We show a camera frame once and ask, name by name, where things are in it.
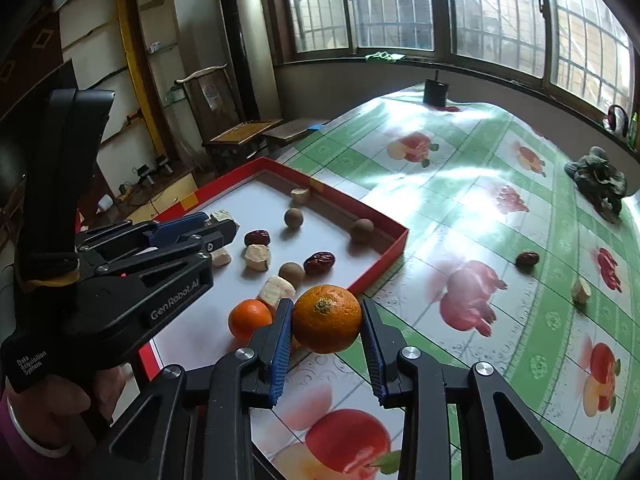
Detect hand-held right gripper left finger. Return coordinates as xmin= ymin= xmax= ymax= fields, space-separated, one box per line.
xmin=82 ymin=298 xmax=295 ymax=480

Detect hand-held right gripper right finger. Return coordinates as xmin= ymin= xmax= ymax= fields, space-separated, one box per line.
xmin=360 ymin=299 xmax=581 ymax=480

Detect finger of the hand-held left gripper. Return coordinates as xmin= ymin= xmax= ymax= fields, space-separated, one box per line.
xmin=75 ymin=211 xmax=211 ymax=253
xmin=92 ymin=221 xmax=238 ymax=281

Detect orange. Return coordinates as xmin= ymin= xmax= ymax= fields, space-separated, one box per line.
xmin=228 ymin=299 xmax=274 ymax=343
xmin=291 ymin=284 xmax=363 ymax=355

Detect red-rimmed white tray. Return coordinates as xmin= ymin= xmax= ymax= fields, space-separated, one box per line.
xmin=75 ymin=156 xmax=410 ymax=376

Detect person's left forearm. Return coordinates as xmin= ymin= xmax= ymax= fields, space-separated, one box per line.
xmin=0 ymin=380 xmax=81 ymax=480

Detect person's left hand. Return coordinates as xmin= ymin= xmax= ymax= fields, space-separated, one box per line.
xmin=6 ymin=364 xmax=135 ymax=448

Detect wooden chair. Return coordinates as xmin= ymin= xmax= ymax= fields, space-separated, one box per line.
xmin=175 ymin=62 xmax=283 ymax=176

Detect low wooden stool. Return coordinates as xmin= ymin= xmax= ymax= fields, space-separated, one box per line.
xmin=262 ymin=116 xmax=331 ymax=153

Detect yellow pole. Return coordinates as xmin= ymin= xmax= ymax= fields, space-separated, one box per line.
xmin=115 ymin=0 xmax=168 ymax=158

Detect fruit print tablecloth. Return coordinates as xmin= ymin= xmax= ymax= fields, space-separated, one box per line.
xmin=150 ymin=82 xmax=640 ymax=480

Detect standing air conditioner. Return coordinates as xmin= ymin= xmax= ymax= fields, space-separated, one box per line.
xmin=210 ymin=0 xmax=281 ymax=123

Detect black pot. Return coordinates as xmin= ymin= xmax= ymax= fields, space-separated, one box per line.
xmin=423 ymin=71 xmax=449 ymax=107

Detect green leafy vegetable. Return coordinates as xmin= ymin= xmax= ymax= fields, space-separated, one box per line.
xmin=564 ymin=146 xmax=628 ymax=223

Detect barred window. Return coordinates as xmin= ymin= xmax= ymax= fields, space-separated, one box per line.
xmin=265 ymin=0 xmax=640 ymax=121

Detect headphones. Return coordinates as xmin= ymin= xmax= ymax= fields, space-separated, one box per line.
xmin=602 ymin=104 xmax=632 ymax=137

